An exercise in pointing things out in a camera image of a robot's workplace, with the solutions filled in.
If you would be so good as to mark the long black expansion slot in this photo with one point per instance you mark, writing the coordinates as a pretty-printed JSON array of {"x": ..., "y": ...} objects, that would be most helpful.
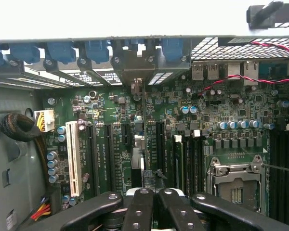
[
  {"x": 160, "y": 146},
  {"x": 92, "y": 156},
  {"x": 110, "y": 156}
]

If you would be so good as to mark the thin metal locking lever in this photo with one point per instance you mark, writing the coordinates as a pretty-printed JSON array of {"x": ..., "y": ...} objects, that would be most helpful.
[{"x": 279, "y": 167}]

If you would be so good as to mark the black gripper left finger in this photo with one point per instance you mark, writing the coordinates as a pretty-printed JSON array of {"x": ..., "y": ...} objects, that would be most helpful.
[{"x": 138, "y": 211}]

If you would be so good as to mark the green motherboard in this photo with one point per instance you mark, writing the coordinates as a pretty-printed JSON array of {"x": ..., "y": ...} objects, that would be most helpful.
[{"x": 231, "y": 110}]

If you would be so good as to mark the white power connector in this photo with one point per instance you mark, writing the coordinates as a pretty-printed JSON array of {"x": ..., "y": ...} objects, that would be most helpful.
[{"x": 47, "y": 120}]

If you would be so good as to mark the white PCI expansion slot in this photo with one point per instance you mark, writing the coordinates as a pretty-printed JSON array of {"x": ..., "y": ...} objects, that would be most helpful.
[{"x": 73, "y": 156}]

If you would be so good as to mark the short black expansion slot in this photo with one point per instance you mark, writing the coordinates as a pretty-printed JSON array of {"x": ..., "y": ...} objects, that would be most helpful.
[{"x": 125, "y": 134}]

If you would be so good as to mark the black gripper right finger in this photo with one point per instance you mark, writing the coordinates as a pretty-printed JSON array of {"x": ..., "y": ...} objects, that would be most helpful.
[{"x": 178, "y": 211}]

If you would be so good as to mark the dark grey block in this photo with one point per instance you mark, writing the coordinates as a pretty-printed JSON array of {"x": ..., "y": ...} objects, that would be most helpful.
[{"x": 267, "y": 14}]

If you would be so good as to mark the metal CPU socket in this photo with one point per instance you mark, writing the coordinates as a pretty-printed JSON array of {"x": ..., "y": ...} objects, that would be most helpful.
[{"x": 236, "y": 185}]

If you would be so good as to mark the black open PC case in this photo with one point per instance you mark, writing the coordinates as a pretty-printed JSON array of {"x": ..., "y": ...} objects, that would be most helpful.
[{"x": 12, "y": 149}]

